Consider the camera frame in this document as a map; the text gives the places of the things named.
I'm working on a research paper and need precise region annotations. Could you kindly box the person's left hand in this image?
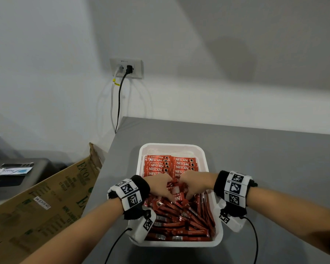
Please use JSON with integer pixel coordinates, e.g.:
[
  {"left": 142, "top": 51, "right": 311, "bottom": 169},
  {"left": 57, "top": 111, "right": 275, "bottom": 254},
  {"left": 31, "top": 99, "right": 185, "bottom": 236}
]
[{"left": 143, "top": 173, "right": 176, "bottom": 202}]

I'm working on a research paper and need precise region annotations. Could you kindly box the dark grey printer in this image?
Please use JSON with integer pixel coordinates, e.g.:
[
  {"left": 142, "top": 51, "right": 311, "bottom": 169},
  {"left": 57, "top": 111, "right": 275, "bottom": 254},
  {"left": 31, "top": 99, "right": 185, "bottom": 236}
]
[{"left": 0, "top": 158, "right": 55, "bottom": 209}]

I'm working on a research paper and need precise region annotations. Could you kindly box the white plastic tray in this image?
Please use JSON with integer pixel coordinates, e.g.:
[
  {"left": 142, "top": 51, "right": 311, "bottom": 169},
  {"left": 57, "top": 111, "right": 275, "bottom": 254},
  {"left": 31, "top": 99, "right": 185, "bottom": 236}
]
[{"left": 128, "top": 143, "right": 224, "bottom": 248}]

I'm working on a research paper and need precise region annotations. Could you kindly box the person's left forearm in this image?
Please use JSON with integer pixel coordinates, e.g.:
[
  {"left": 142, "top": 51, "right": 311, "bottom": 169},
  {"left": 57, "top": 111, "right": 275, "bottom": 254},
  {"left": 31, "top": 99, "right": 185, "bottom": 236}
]
[{"left": 21, "top": 198, "right": 124, "bottom": 264}]

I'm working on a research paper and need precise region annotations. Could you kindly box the black right camera cable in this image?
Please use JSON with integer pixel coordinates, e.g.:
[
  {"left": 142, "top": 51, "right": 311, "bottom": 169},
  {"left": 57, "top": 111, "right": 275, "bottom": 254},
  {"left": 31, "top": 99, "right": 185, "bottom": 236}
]
[{"left": 242, "top": 216, "right": 259, "bottom": 264}]

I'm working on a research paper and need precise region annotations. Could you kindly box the grey wall socket plate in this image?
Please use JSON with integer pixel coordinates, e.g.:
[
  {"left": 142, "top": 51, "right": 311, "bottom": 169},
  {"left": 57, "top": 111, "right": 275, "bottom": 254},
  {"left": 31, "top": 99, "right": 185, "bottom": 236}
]
[{"left": 110, "top": 58, "right": 144, "bottom": 79}]

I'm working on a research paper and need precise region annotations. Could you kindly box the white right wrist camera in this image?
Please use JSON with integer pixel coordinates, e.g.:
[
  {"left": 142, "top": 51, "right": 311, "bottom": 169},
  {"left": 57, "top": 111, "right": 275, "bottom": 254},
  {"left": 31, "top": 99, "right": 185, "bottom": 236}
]
[{"left": 217, "top": 199, "right": 247, "bottom": 233}]

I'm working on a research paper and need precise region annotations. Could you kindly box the flat black device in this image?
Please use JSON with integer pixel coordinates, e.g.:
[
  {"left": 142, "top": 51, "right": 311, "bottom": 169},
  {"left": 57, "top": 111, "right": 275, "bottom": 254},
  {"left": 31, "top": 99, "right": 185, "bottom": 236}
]
[{"left": 1, "top": 162, "right": 35, "bottom": 168}]

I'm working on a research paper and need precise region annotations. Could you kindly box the pile of red coffee sachets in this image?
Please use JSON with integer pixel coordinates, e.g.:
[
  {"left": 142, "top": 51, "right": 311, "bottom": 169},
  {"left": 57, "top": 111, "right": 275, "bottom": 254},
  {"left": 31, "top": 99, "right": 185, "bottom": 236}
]
[{"left": 143, "top": 181, "right": 216, "bottom": 242}]

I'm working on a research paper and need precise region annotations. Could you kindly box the black left camera cable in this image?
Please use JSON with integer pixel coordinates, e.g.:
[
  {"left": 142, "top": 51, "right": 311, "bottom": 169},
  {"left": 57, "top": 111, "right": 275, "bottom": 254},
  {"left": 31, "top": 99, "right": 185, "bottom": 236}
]
[{"left": 104, "top": 228, "right": 133, "bottom": 264}]

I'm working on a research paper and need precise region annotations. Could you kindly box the black camera cable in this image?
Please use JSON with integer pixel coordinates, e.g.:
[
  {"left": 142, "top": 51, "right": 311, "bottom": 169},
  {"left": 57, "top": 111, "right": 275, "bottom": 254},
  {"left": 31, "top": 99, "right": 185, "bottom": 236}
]
[
  {"left": 242, "top": 216, "right": 259, "bottom": 264},
  {"left": 104, "top": 228, "right": 133, "bottom": 264}
]

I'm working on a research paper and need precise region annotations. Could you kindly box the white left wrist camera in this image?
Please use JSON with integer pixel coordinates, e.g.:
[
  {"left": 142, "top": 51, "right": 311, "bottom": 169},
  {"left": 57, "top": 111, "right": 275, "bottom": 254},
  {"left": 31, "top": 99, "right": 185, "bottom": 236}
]
[{"left": 128, "top": 207, "right": 157, "bottom": 244}]

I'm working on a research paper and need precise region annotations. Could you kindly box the person's right forearm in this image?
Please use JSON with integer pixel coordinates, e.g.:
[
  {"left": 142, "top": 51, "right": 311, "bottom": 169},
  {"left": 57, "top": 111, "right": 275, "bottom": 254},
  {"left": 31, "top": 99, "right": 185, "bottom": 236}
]
[{"left": 246, "top": 187, "right": 330, "bottom": 256}]

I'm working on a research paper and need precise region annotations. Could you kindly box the black right wristband with markers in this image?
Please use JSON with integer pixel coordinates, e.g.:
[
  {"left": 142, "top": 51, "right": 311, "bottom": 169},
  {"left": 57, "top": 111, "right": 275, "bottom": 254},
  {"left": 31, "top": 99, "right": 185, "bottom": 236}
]
[{"left": 213, "top": 170, "right": 258, "bottom": 217}]

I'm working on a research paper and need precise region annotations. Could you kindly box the black wristband with markers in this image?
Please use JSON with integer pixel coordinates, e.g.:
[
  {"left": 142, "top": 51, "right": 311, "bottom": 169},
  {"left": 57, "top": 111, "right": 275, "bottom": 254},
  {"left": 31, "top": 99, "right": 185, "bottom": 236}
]
[
  {"left": 107, "top": 175, "right": 151, "bottom": 220},
  {"left": 213, "top": 170, "right": 258, "bottom": 217}
]

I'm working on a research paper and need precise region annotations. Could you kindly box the brown cardboard box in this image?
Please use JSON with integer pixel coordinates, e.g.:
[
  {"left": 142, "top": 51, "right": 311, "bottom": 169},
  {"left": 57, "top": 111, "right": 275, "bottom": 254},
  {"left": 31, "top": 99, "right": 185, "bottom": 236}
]
[{"left": 0, "top": 143, "right": 103, "bottom": 264}]

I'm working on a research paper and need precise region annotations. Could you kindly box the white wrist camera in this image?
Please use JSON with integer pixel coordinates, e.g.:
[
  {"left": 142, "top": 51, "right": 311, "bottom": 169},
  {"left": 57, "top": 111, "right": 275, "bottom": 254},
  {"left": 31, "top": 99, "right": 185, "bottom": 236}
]
[
  {"left": 128, "top": 207, "right": 157, "bottom": 244},
  {"left": 217, "top": 199, "right": 247, "bottom": 233}
]

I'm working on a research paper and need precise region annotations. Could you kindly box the white power cable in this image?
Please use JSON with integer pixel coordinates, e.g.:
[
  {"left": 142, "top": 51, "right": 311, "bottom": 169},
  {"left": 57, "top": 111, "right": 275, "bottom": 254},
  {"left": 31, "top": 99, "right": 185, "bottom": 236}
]
[{"left": 110, "top": 66, "right": 124, "bottom": 132}]

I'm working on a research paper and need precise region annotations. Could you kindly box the black power cable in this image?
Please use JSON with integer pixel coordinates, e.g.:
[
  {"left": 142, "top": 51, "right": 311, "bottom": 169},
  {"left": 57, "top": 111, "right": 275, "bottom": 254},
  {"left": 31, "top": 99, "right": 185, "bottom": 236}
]
[{"left": 115, "top": 73, "right": 129, "bottom": 134}]

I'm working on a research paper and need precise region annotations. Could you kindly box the black left wristband with markers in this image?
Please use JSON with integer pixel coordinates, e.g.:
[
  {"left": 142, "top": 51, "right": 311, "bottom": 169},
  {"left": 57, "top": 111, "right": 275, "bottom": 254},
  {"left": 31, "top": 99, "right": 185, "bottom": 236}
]
[{"left": 107, "top": 175, "right": 151, "bottom": 220}]

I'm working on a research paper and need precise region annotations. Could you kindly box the person's right hand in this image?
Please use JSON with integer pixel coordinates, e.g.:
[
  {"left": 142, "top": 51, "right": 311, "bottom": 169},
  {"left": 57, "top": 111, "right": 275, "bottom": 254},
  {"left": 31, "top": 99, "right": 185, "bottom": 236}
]
[{"left": 179, "top": 170, "right": 219, "bottom": 201}]

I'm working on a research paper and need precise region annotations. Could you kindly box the pile of red Nescafe sachets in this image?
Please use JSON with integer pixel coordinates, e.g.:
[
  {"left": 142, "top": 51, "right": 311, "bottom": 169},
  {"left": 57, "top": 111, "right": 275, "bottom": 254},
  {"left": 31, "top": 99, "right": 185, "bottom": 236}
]
[{"left": 144, "top": 155, "right": 199, "bottom": 180}]

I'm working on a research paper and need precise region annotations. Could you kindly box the white and blue packet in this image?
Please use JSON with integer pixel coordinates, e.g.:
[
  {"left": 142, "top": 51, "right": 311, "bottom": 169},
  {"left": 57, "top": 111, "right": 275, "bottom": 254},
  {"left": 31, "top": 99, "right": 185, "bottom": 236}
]
[{"left": 0, "top": 167, "right": 33, "bottom": 175}]

